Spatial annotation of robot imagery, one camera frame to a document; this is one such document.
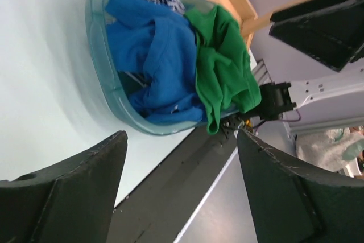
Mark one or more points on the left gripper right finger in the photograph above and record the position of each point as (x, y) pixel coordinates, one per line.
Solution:
(293, 201)

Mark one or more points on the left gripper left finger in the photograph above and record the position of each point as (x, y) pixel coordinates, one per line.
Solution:
(70, 201)

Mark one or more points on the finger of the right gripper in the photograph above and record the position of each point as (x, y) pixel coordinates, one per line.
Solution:
(329, 31)

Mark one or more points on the green tank top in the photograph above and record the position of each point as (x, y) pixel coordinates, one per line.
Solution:
(223, 68)

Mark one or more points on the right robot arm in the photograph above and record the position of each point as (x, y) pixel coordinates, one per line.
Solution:
(287, 64)

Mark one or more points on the teal plastic tub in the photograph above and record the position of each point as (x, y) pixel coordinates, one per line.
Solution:
(118, 86)

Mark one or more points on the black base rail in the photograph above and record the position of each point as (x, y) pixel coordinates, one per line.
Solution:
(162, 203)

